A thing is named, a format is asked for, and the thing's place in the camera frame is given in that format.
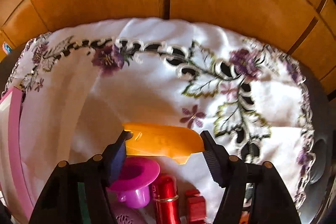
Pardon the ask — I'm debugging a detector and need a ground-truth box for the orange plastic piece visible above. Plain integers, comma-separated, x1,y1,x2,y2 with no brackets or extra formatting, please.
123,123,205,165

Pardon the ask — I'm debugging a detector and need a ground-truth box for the pink shallow tray box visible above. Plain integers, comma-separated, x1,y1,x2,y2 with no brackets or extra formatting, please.
1,87,34,223

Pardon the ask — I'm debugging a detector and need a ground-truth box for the pink blue book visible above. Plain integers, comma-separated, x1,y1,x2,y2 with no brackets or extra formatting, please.
2,42,12,55

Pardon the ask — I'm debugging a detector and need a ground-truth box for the white floral embroidered tablecloth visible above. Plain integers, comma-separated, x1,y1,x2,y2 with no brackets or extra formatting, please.
5,18,315,208

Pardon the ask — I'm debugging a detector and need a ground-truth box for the magenta plastic cup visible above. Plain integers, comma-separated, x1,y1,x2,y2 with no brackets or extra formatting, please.
107,157,161,209

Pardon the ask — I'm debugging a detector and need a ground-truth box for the red lipstick tube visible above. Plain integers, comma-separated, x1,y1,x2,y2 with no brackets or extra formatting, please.
150,173,181,224

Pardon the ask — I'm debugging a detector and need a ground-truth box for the red plastic block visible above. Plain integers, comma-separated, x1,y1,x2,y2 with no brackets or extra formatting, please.
185,189,207,224

